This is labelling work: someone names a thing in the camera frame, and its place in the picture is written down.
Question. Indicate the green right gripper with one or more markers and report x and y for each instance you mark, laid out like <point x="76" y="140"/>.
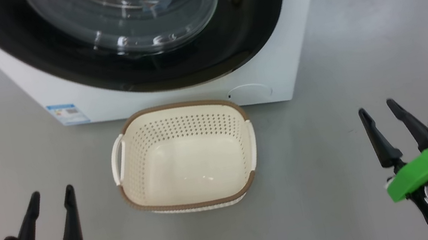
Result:
<point x="422" y="170"/>

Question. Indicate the black glass washing machine door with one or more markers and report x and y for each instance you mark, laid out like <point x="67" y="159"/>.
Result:
<point x="254" y="22"/>

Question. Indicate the cream perforated laundry basket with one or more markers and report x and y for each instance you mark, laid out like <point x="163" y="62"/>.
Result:
<point x="187" y="168"/>

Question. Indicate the white front-load washing machine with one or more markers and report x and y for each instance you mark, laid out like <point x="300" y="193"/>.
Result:
<point x="300" y="14"/>

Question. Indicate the blue energy label sticker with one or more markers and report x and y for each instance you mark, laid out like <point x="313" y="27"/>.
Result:
<point x="67" y="114"/>

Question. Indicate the round white filter cover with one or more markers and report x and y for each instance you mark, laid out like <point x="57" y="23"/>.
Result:
<point x="251" y="93"/>

